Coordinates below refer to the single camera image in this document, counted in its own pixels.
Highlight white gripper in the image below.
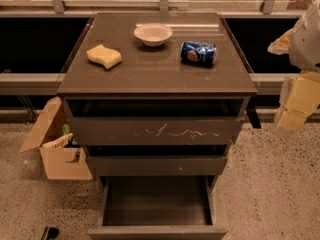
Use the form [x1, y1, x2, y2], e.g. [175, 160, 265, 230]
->
[267, 0, 320, 137]

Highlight green item in box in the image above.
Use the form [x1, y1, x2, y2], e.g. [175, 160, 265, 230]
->
[61, 124, 71, 135]

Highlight blue pepsi can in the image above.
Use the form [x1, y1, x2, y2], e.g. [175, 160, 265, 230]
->
[180, 41, 217, 66]

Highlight small black floor object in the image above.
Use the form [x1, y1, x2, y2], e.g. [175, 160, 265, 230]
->
[41, 227, 59, 240]

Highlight open cardboard box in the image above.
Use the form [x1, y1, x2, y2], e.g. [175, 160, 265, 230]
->
[20, 97, 92, 180]

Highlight grey drawer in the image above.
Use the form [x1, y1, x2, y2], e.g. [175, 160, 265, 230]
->
[64, 97, 248, 146]
[87, 145, 227, 176]
[88, 176, 226, 240]

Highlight dark grey drawer cabinet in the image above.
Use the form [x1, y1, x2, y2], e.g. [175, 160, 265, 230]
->
[56, 11, 263, 188]

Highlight white ceramic bowl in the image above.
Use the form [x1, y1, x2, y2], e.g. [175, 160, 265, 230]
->
[134, 23, 173, 47]

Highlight yellow sponge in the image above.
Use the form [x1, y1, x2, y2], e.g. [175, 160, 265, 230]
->
[86, 44, 122, 70]

